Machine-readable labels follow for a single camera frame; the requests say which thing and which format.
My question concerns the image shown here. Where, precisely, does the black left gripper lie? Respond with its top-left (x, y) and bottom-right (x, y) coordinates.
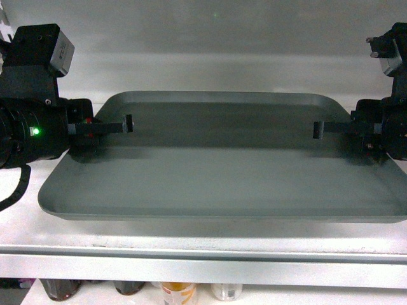
top-left (31, 66), bottom-right (134, 161)

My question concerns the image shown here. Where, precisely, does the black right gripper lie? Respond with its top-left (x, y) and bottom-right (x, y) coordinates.
top-left (313, 76), bottom-right (406, 159)

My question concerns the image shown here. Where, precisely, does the grey rectangular serving tray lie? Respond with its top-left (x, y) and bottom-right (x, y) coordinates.
top-left (38, 91), bottom-right (406, 222)

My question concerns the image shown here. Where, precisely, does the white slotted shelf upright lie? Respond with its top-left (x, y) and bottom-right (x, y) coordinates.
top-left (0, 1), bottom-right (14, 43)

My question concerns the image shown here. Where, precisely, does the orange label drink bottle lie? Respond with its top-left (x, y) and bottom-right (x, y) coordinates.
top-left (162, 282), bottom-right (197, 305)

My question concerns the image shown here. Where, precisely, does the dark brown drink bottle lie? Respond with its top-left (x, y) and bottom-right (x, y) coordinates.
top-left (40, 279), bottom-right (81, 301)

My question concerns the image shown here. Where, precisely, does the white label drink bottle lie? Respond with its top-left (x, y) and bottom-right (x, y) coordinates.
top-left (210, 283), bottom-right (243, 301)

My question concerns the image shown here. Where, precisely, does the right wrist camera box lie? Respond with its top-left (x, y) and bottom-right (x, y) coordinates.
top-left (366, 22), bottom-right (406, 77)

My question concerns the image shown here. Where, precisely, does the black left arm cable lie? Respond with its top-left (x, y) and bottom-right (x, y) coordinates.
top-left (0, 163), bottom-right (32, 213)

